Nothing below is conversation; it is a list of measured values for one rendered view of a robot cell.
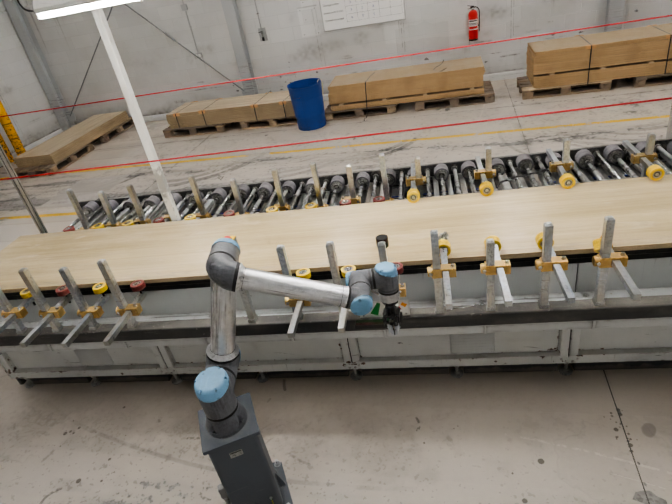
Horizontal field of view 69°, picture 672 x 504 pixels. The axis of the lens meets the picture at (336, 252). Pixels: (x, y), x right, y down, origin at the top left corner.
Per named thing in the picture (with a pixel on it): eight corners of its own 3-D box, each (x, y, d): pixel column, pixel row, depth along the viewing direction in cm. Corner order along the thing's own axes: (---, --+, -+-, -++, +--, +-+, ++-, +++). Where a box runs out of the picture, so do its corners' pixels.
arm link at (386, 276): (372, 261, 211) (395, 258, 210) (375, 285, 217) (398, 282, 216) (374, 273, 202) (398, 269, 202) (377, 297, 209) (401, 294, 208)
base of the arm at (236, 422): (250, 428, 221) (244, 413, 216) (208, 444, 217) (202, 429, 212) (243, 399, 237) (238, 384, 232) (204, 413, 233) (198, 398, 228)
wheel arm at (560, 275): (575, 303, 207) (576, 296, 205) (566, 303, 207) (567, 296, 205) (548, 241, 248) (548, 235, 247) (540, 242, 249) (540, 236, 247)
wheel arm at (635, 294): (640, 299, 202) (641, 294, 200) (632, 300, 202) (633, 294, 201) (610, 252, 232) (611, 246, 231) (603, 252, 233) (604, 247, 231)
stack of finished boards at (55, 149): (129, 118, 1019) (126, 110, 1010) (55, 164, 819) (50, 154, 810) (97, 122, 1036) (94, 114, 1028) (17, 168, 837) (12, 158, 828)
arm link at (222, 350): (202, 388, 229) (201, 251, 191) (210, 361, 244) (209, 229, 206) (235, 390, 231) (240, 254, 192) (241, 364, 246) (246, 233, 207)
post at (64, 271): (99, 336, 292) (62, 269, 268) (94, 336, 293) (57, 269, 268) (102, 332, 295) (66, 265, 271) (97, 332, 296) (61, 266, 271)
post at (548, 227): (547, 309, 242) (553, 224, 217) (540, 310, 242) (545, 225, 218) (546, 305, 245) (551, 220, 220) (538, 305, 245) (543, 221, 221)
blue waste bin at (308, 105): (326, 130, 775) (317, 83, 738) (291, 133, 789) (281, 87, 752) (333, 118, 823) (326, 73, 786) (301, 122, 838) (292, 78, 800)
